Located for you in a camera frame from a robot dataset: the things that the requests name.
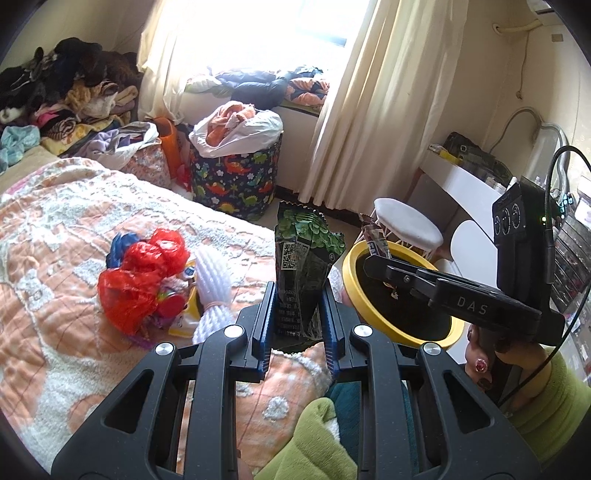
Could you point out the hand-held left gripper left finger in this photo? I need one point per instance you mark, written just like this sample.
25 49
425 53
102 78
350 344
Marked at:
264 332

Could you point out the person's right forearm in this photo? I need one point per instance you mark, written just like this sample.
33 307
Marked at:
558 406

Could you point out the dark box on desk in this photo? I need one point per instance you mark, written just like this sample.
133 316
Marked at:
471 154

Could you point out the pink floral cloth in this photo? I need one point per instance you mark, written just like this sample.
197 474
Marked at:
147 164

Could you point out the pile of clothes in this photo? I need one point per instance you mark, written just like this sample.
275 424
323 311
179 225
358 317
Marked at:
69 87

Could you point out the beige wall pipe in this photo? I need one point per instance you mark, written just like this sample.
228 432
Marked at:
521 28

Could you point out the person's right hand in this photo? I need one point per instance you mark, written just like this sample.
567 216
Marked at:
478 355

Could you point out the orange white tufted blanket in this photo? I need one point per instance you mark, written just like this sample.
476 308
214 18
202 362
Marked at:
60 230

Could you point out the bedding on window sill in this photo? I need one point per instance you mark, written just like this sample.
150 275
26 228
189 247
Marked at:
258 87

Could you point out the red plastic bag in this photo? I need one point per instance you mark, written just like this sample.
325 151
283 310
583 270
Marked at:
134 286

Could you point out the white plastic bag of clothes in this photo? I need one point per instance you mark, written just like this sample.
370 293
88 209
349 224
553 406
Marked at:
263 127

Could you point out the yellow snack packet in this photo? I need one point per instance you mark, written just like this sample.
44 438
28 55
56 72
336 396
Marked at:
184 325

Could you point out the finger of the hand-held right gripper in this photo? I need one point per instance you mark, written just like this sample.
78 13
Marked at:
401 274

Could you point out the white air conditioner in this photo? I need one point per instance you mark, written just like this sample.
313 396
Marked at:
547 7

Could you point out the yellow waste bin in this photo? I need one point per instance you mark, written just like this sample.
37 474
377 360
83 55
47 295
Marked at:
351 286

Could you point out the blue plastic bag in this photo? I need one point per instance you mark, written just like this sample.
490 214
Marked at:
117 249

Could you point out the red candy can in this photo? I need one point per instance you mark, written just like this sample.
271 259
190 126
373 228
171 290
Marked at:
173 304

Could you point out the white foam fruit net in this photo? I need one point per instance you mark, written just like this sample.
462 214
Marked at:
212 277

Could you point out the green snack packet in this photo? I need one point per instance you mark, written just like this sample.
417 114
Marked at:
304 249

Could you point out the clear drawer organizer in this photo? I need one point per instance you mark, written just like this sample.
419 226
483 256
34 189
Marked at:
572 263

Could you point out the white desk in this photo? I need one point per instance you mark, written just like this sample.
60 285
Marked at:
461 184

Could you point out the cream curtain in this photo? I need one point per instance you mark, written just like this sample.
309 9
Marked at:
175 55
392 106

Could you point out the brown snack wrapper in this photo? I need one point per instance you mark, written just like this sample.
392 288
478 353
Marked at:
376 240

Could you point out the person's green fleece clothing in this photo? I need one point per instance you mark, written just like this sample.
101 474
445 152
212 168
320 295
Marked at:
318 443

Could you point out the white round stool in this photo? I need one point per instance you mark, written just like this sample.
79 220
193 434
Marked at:
406 221

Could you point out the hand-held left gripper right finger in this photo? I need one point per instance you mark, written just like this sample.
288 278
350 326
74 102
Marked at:
332 332

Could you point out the dinosaur print laundry basket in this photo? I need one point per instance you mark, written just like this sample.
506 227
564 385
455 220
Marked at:
235 184

